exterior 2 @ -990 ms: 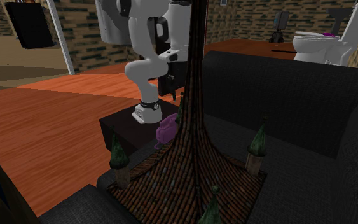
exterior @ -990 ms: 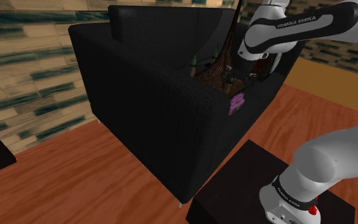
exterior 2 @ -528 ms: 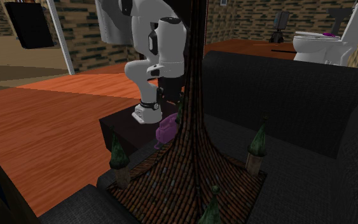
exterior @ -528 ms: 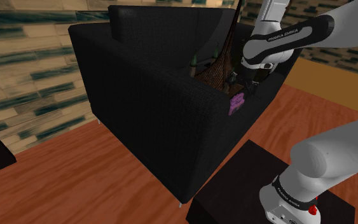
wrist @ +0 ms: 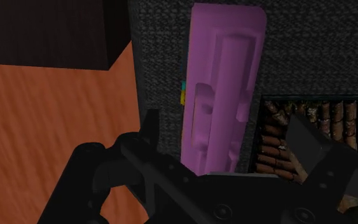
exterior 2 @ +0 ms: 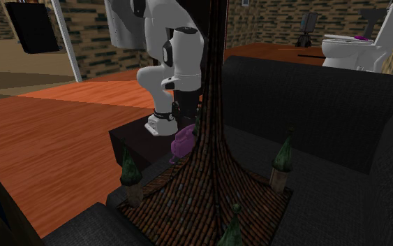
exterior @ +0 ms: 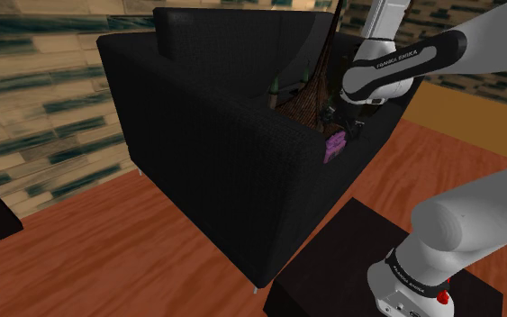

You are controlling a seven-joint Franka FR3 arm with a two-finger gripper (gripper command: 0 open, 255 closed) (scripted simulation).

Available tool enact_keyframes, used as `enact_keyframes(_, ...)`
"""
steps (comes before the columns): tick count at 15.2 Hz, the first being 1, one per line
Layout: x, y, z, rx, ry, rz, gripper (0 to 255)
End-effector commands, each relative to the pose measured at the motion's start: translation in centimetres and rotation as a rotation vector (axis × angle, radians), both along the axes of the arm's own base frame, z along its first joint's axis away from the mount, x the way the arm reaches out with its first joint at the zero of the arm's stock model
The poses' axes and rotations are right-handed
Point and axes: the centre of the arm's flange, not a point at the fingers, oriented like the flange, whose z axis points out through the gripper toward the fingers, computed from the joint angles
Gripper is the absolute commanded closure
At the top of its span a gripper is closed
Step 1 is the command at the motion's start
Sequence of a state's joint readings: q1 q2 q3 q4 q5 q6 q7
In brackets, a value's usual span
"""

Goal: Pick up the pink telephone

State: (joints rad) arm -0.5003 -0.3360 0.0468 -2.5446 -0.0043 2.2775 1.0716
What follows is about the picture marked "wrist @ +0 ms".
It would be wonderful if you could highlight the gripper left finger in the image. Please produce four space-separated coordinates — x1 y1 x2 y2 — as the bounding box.
37 109 204 224

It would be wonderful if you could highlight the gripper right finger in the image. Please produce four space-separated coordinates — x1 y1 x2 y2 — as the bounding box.
285 113 358 224

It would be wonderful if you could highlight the small cyan and yellow object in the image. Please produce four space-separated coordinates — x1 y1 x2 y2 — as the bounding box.
180 80 188 106

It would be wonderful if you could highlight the purple moulded rectangular tray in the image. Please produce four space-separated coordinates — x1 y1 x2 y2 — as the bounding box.
180 3 268 177

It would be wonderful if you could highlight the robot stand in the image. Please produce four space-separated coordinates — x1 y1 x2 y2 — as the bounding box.
0 0 132 71

